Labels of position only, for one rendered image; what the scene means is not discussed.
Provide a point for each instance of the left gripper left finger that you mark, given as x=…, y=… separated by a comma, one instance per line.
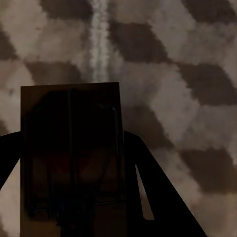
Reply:
x=9, y=154

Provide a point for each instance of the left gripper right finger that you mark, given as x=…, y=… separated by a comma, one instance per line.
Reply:
x=172, y=216

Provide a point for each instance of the mousetrap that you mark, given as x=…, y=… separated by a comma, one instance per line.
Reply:
x=72, y=178

